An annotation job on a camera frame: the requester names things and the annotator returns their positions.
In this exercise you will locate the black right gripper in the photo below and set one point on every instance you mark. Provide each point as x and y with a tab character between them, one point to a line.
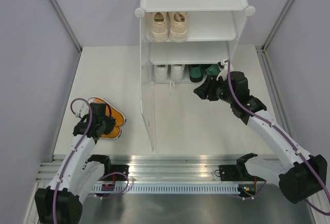
208	87

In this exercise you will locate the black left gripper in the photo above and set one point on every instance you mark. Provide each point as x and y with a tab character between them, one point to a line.
111	122

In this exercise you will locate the orange sneaker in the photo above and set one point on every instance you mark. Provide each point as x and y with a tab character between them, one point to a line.
114	134
111	111

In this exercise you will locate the green pointed shoe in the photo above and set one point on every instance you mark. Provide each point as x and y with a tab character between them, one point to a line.
211	69
195	73

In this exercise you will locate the white sneaker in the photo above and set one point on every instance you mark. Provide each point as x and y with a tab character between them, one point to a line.
176	75
160	73

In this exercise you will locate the clear cabinet door panel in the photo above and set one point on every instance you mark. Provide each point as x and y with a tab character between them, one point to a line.
147	110

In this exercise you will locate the beige sneaker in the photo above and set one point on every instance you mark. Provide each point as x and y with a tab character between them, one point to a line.
179	22
157	26

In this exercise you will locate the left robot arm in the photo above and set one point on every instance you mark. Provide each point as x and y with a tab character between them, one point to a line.
62	200

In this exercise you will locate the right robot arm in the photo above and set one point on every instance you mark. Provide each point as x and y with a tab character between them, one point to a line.
298	174

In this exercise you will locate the white plastic shoe cabinet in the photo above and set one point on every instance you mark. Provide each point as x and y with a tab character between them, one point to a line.
214	30

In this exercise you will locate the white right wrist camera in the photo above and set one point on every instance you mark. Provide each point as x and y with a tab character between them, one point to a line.
225	67

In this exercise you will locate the aluminium mounting rail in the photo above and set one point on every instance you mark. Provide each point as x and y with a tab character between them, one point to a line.
157	168

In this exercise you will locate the right aluminium frame post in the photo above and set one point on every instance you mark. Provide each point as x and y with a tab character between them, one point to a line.
284	12

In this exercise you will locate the aluminium frame post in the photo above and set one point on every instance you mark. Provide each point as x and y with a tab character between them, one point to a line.
284	12
67	27

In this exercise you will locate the white slotted cable duct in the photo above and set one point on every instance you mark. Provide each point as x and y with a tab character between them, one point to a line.
143	188

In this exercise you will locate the left aluminium frame post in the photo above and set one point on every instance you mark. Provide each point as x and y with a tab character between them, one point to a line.
67	27

